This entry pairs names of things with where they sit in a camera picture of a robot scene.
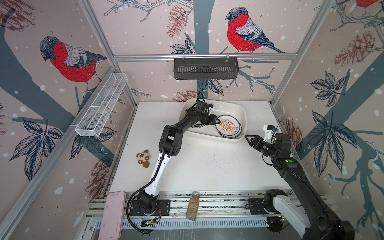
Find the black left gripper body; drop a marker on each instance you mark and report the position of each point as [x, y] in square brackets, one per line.
[205, 119]

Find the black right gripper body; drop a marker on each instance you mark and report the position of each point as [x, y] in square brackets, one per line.
[266, 148]

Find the sunburst plate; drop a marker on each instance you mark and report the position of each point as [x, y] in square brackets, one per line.
[229, 125]

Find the white flower plate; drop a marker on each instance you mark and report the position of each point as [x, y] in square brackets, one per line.
[231, 136]

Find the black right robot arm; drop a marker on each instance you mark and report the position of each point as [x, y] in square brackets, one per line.
[317, 221]

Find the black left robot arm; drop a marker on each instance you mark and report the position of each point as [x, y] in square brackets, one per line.
[169, 146]

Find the white plastic bin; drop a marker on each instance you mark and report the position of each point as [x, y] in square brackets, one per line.
[210, 133]

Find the spice jar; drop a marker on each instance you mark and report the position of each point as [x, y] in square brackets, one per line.
[193, 206]

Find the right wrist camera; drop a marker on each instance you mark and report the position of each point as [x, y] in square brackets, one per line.
[269, 133]

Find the black wall basket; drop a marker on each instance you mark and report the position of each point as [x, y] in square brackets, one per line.
[206, 68]

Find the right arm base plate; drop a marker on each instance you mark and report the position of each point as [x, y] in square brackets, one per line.
[256, 207]

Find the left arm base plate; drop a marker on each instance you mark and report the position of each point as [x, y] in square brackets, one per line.
[162, 208]

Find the white wire mesh shelf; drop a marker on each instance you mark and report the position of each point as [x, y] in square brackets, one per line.
[95, 118]

